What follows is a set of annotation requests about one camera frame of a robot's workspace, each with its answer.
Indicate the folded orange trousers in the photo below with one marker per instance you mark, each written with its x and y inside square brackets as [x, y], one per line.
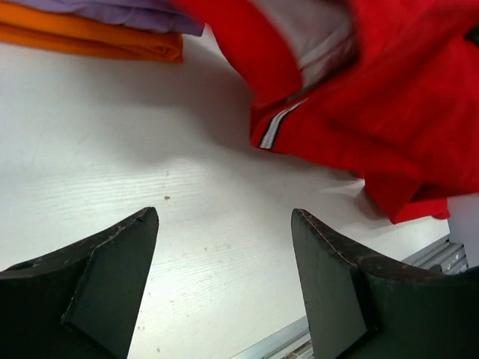
[67, 33]

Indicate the aluminium frame rail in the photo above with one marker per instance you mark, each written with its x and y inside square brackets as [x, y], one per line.
[294, 340]

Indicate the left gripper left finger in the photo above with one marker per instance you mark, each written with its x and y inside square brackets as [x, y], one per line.
[83, 300]

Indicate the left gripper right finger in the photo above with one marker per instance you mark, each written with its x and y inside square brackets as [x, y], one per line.
[363, 304]

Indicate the red trousers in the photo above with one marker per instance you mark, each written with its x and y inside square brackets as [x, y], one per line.
[387, 90]

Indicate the folded purple trousers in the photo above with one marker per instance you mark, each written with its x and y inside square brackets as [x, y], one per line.
[149, 15]

